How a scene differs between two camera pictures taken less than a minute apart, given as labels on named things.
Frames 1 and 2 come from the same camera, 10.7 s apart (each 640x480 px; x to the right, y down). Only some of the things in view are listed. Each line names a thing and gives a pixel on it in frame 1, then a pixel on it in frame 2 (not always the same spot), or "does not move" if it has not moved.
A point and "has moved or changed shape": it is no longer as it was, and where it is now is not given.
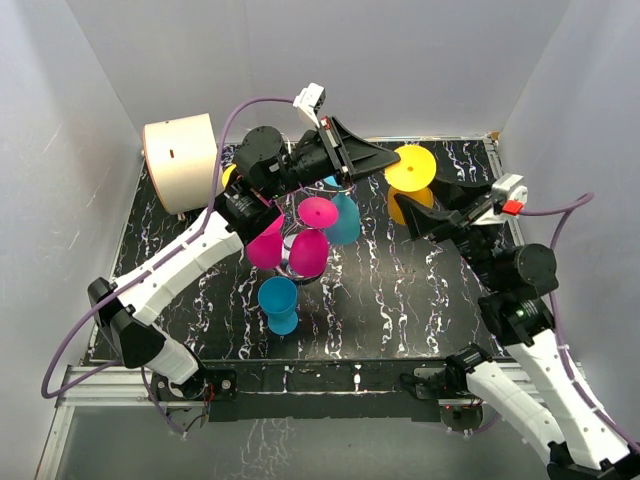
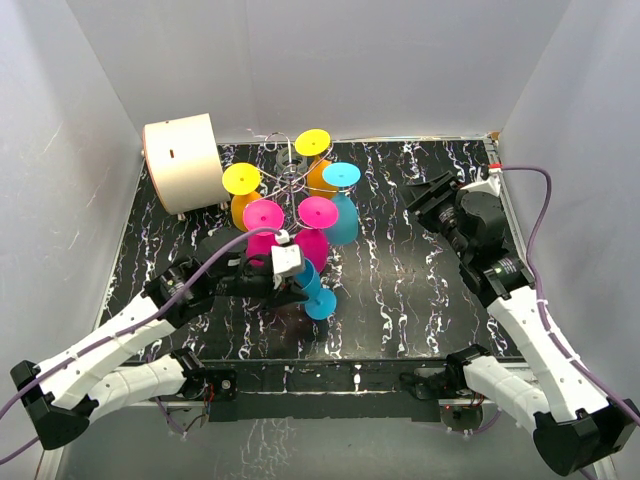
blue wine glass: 347,228 does not move
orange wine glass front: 410,177 has moved or changed shape
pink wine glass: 309,247 does not move
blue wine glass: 278,297 to 322,302
